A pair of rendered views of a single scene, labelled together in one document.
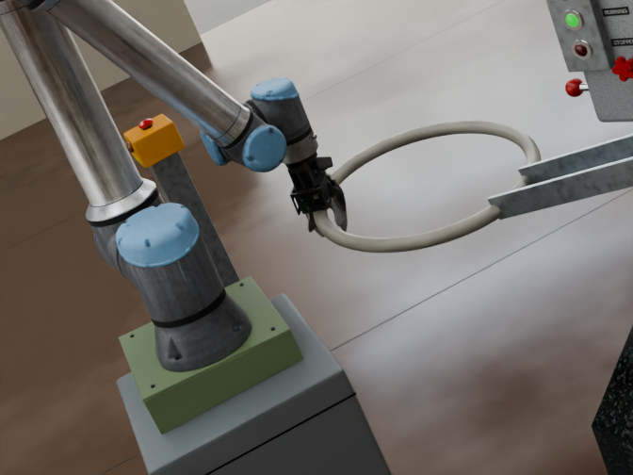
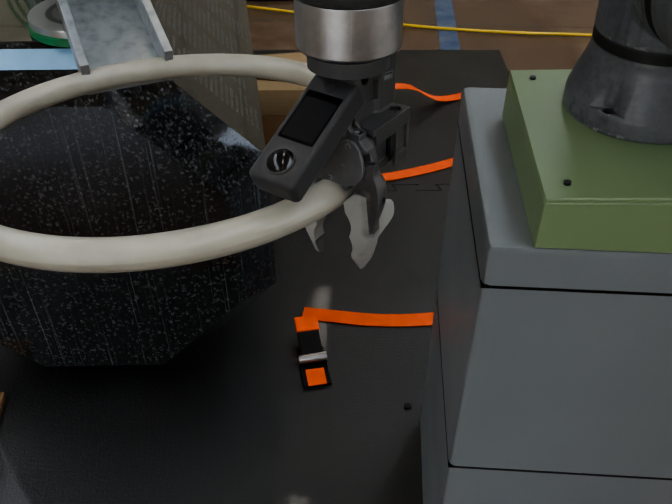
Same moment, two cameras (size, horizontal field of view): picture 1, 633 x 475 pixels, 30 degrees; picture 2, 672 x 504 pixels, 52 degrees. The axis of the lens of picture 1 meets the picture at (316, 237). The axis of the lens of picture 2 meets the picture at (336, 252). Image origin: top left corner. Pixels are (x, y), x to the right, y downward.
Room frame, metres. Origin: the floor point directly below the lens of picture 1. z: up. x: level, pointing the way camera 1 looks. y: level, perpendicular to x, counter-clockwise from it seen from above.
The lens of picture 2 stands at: (2.88, 0.07, 1.33)
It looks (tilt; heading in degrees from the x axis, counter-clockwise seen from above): 40 degrees down; 192
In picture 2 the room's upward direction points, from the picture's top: straight up
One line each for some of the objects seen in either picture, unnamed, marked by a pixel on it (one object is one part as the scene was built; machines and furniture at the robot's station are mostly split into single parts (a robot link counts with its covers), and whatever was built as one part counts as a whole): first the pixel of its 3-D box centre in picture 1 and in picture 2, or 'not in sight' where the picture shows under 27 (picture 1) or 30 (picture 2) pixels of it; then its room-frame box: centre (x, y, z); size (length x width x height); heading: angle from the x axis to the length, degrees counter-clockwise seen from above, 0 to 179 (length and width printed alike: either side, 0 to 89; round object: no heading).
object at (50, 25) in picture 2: not in sight; (89, 12); (1.74, -0.64, 0.86); 0.21 x 0.21 x 0.01
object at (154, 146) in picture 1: (229, 293); not in sight; (3.00, 0.29, 0.54); 0.20 x 0.20 x 1.09; 13
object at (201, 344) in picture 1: (196, 320); (652, 67); (2.03, 0.28, 0.98); 0.19 x 0.19 x 0.10
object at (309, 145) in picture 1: (297, 145); (345, 23); (2.32, -0.04, 1.11); 0.10 x 0.09 x 0.05; 67
